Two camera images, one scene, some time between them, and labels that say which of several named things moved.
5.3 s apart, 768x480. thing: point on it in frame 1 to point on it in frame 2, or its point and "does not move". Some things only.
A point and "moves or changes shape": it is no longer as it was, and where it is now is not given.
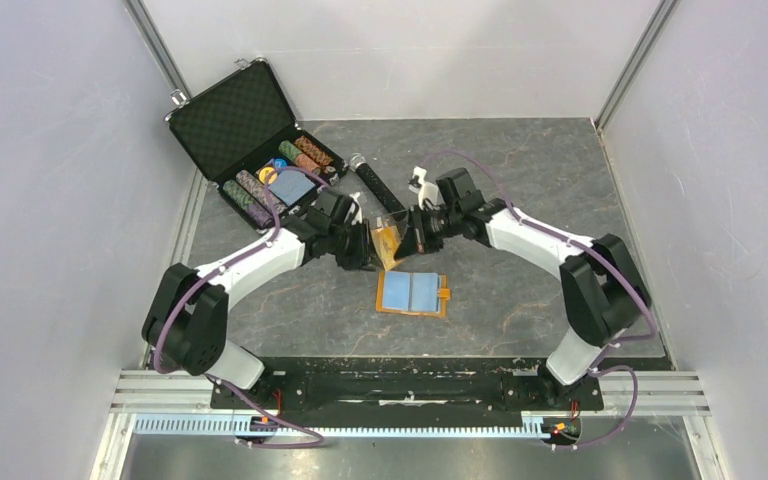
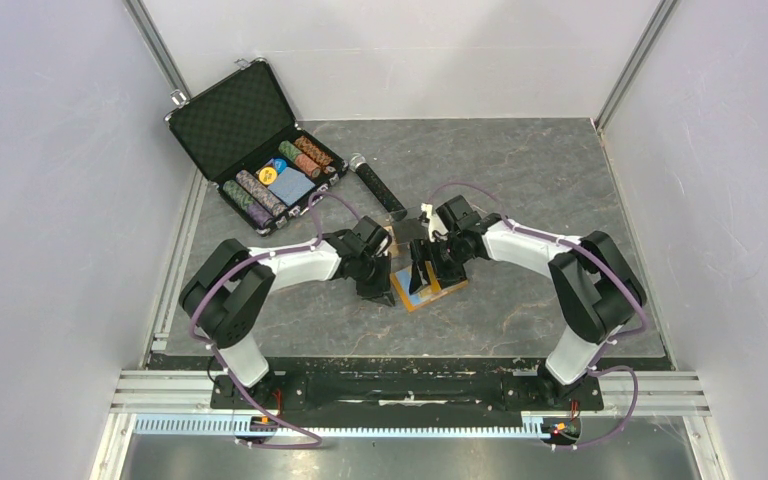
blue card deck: (291, 185) does not move
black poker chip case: (242, 132) does not move
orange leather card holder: (412, 293) moves or changes shape
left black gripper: (364, 258) to (381, 290)
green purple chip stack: (256, 213) does not move
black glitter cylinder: (359, 165) does not move
